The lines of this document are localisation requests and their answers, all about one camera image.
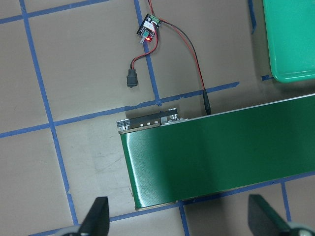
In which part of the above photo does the green conveyor belt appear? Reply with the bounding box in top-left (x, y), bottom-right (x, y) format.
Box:
top-left (120, 95), bottom-right (315, 209)

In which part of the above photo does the small speed controller board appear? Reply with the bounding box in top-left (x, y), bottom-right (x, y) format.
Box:
top-left (136, 14), bottom-right (161, 44)

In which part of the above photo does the red black power cable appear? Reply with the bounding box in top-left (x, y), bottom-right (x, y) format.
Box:
top-left (130, 0), bottom-right (213, 116)

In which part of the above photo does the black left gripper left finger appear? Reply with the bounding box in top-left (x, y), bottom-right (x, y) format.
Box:
top-left (78, 197), bottom-right (109, 236)

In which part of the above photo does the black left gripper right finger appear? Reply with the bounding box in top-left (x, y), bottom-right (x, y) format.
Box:
top-left (248, 194), bottom-right (297, 236)

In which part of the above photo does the green plastic tray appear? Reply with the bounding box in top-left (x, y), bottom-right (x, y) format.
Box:
top-left (263, 0), bottom-right (315, 83)

